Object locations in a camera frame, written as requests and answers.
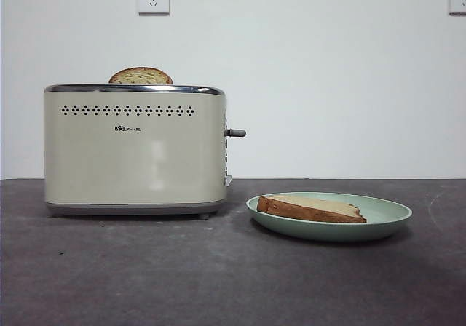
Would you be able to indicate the cream two-slot toaster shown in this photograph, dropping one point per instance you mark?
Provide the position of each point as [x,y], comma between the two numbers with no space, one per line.
[127,158]

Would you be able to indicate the toasted bread slice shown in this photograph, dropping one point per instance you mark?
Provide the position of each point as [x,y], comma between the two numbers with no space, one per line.
[141,75]
[309,207]

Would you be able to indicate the pale green round plate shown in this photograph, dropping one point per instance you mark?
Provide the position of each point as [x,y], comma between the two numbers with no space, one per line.
[386,217]

